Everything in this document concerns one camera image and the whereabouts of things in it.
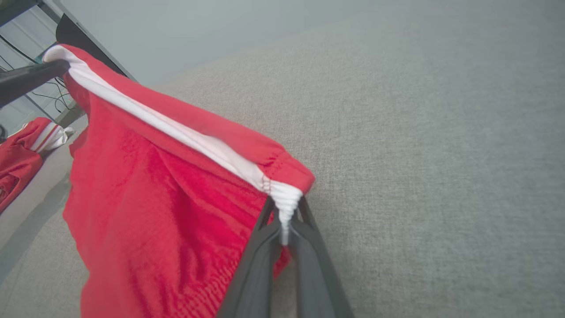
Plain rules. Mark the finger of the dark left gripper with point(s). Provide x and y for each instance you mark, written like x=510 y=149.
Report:
x=26 y=81

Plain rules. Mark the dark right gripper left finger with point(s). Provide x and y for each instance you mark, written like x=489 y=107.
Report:
x=256 y=274

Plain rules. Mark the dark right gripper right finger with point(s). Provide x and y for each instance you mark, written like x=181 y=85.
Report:
x=315 y=282

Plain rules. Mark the red basketball jersey white sleeves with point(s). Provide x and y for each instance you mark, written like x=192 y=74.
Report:
x=17 y=163

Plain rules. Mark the red shorts white stripe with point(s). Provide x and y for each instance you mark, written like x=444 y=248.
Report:
x=154 y=198

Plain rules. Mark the wide white partition panel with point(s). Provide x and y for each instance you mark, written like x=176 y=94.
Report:
x=265 y=26

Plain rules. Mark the grey partition end post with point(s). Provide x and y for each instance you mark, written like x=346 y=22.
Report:
x=66 y=12

